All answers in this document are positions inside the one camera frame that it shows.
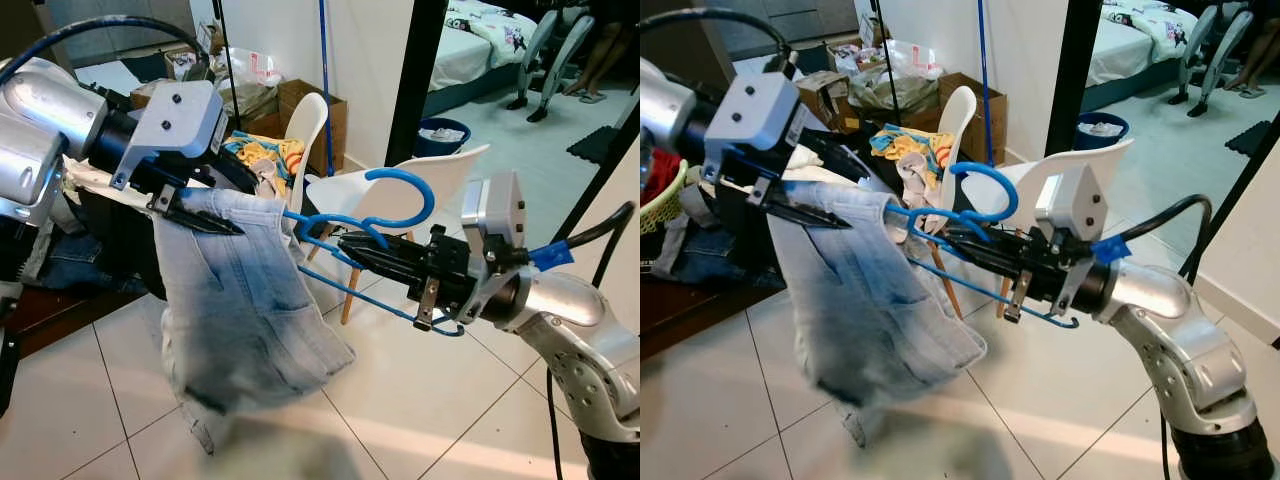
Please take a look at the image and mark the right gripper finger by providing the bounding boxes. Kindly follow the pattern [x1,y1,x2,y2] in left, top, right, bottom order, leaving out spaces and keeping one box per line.
[940,226,1033,265]
[958,254,1033,285]
[355,260,433,294]
[337,235,433,274]

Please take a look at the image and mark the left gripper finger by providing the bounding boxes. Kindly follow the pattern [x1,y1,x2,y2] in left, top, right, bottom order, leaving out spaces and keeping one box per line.
[165,192,245,237]
[762,195,853,231]

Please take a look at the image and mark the blue plastic hanger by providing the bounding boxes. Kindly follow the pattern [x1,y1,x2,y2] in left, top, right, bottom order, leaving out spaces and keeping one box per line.
[885,160,1083,331]
[283,166,469,338]

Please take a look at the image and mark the light blue denim shorts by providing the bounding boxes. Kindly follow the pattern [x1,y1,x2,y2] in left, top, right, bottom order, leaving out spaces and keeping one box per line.
[150,186,358,456]
[765,182,989,446]

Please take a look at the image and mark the white flat garment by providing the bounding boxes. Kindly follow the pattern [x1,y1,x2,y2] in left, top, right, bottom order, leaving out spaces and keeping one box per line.
[60,158,186,206]
[785,152,876,187]

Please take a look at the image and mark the black crumpled garment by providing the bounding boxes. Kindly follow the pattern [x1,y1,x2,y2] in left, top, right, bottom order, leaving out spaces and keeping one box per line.
[715,180,801,291]
[75,185,171,301]

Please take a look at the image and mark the beige cloth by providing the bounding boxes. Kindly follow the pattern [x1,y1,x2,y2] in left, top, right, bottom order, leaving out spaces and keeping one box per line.
[250,158,293,216]
[893,150,941,233]

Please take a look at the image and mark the yellow patterned cloth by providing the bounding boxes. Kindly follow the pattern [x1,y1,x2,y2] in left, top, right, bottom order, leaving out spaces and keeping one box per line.
[868,123,956,176]
[220,128,307,183]

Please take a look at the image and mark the dark blue jeans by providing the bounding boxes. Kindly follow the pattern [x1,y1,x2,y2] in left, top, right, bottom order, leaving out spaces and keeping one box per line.
[25,228,126,297]
[655,225,771,291]

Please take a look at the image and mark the green woven laundry basket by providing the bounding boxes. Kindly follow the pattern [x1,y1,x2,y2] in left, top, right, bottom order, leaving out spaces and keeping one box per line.
[640,155,693,236]

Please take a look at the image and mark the red crumpled cloth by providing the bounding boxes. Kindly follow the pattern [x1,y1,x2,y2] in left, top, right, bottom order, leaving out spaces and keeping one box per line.
[640,148,683,206]

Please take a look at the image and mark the blue bin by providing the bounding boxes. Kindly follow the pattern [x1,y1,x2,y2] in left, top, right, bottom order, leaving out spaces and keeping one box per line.
[1075,110,1131,151]
[413,117,472,159]

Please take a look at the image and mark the brown cardboard box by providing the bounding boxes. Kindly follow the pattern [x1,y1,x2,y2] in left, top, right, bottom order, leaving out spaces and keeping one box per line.
[795,68,851,136]
[935,72,1009,166]
[275,78,351,179]

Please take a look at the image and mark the olive plastic bag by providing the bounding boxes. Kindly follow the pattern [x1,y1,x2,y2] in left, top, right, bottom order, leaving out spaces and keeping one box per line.
[850,72,941,116]
[215,80,283,129]

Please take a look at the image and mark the dark wooden table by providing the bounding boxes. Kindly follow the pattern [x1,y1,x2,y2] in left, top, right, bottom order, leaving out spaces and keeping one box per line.
[640,270,781,361]
[0,280,151,356]

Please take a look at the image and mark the thin black pole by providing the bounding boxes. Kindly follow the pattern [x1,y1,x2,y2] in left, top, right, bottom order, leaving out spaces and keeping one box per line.
[213,0,243,136]
[868,0,896,126]

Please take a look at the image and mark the white red-printed plastic bag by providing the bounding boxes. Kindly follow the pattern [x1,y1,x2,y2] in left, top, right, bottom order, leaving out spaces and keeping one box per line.
[213,45,284,93]
[880,38,946,81]

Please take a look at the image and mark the black foam mat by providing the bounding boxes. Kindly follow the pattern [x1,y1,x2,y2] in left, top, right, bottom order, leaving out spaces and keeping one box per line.
[1225,120,1276,158]
[565,123,623,166]

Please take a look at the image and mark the blue pole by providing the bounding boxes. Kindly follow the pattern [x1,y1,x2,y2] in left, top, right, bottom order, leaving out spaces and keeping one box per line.
[317,0,334,179]
[975,0,993,166]

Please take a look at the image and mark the bed with white bedding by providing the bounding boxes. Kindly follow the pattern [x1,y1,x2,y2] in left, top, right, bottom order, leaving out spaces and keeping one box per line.
[428,0,546,93]
[1085,0,1201,86]

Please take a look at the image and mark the person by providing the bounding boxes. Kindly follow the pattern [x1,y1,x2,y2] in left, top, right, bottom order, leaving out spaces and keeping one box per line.
[1230,0,1280,99]
[563,0,626,106]

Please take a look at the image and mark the grey humanoid robot legs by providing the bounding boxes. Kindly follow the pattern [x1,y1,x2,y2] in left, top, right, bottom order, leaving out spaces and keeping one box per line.
[1175,5,1256,119]
[505,8,599,124]

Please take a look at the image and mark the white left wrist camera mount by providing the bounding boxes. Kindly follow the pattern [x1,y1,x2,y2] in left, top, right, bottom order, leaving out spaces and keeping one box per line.
[700,70,809,186]
[108,78,229,193]

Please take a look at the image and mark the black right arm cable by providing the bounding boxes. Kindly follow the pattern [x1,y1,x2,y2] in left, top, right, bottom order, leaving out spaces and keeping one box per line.
[528,200,641,291]
[1092,193,1216,291]

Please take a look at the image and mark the black door frame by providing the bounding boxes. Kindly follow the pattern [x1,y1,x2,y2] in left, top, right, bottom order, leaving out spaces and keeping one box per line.
[1043,0,1104,159]
[385,0,449,169]

